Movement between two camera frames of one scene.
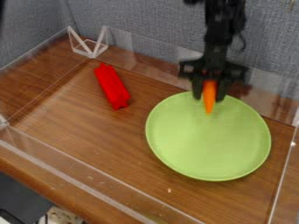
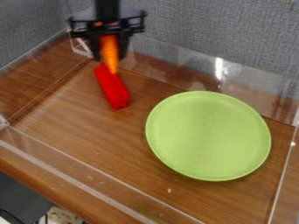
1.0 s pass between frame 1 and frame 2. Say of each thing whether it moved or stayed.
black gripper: moved
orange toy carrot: moved
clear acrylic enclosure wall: stayed
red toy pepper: stayed
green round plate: stayed
